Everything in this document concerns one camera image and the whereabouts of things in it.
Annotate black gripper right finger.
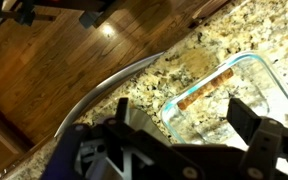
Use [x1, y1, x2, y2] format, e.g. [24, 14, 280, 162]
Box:
[226, 97, 288, 180]

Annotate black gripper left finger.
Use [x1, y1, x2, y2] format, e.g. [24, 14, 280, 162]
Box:
[41, 97, 205, 180]

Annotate toasted brown bread slice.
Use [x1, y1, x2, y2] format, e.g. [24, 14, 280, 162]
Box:
[176, 67, 235, 112]

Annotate clear glass food container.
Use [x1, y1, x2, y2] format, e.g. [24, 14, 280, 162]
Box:
[159, 50, 288, 145]

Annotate wooden base cabinet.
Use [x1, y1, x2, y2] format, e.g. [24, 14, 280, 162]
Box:
[0, 94, 57, 180]

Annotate dark grey block foot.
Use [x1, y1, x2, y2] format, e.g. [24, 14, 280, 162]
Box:
[78, 9, 101, 30]

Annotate stainless dishwasher with curved handle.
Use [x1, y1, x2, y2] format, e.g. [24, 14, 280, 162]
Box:
[53, 50, 167, 138]

